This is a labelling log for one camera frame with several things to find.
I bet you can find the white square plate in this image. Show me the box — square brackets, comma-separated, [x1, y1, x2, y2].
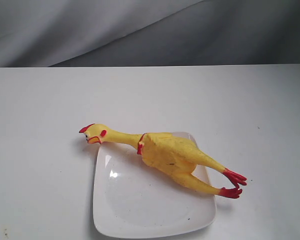
[92, 143, 217, 239]

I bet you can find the grey fabric backdrop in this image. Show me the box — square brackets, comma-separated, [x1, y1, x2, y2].
[0, 0, 300, 67]

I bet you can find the yellow rubber chicken toy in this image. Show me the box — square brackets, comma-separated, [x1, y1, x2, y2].
[79, 123, 247, 199]

